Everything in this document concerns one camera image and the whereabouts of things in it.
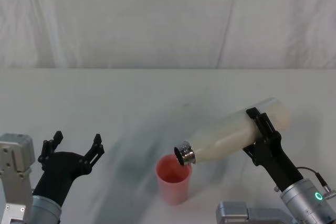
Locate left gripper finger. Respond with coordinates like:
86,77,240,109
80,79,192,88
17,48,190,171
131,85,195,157
38,131,64,168
78,133,106,175

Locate white curtain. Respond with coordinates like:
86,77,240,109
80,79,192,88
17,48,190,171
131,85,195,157
0,0,336,70

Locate pink cup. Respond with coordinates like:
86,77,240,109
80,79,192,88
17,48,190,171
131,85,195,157
154,155,193,206

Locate thin dark cable silver plug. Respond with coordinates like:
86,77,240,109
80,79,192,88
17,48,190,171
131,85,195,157
296,166,336,199

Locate white table cloth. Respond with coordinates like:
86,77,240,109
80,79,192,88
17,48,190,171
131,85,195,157
0,68,336,224

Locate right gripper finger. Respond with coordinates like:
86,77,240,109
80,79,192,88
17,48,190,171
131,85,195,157
242,142,260,167
246,107,279,138

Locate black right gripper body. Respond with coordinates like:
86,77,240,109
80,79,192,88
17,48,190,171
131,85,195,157
256,133,309,193

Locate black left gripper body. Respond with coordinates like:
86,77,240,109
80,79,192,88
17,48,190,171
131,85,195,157
33,151,92,207

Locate cream vacuum bottle steel neck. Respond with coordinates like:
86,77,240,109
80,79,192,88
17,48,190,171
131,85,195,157
174,97,292,167

